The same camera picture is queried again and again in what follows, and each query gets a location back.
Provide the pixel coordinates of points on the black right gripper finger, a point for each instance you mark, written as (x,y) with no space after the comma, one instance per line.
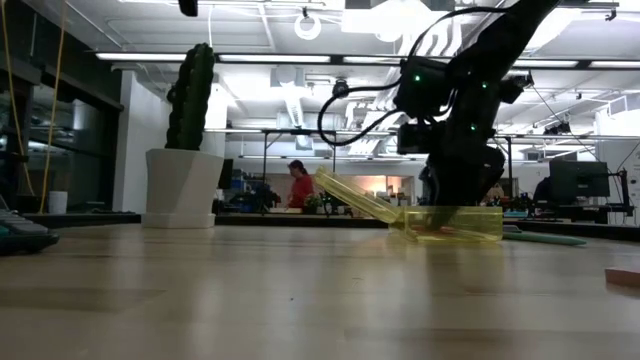
(465,180)

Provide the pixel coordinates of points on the white cup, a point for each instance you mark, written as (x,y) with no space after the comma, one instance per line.
(58,202)

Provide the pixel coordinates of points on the black computer monitor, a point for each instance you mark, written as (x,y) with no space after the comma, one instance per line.
(226,172)
(579,177)

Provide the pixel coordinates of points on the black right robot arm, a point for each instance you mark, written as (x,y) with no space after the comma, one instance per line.
(500,45)

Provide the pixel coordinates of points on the black aluminium table frame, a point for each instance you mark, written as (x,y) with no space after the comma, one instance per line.
(300,220)

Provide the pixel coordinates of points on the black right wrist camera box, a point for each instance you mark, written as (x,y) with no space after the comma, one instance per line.
(415,139)

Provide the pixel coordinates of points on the yellow transparent pencil case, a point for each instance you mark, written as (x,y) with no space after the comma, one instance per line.
(450,225)

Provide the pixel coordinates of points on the green cactus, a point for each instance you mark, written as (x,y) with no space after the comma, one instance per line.
(192,100)

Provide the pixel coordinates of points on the person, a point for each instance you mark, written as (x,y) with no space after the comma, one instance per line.
(301,190)

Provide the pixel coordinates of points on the small green plant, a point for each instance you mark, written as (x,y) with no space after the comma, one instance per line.
(313,201)

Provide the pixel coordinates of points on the black metal rack frame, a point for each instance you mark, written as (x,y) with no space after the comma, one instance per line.
(300,131)

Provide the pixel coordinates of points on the black calculator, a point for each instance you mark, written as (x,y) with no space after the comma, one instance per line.
(22,235)

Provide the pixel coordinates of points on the green pen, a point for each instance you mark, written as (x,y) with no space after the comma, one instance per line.
(545,238)

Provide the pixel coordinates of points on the pink sticky note pad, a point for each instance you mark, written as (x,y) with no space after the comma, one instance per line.
(625,276)

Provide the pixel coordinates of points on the black ceiling camera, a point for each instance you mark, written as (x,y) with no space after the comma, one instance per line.
(340,89)

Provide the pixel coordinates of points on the white plant pot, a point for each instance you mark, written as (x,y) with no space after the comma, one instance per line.
(182,190)

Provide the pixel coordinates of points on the black overhead camera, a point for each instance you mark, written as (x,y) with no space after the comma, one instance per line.
(188,7)

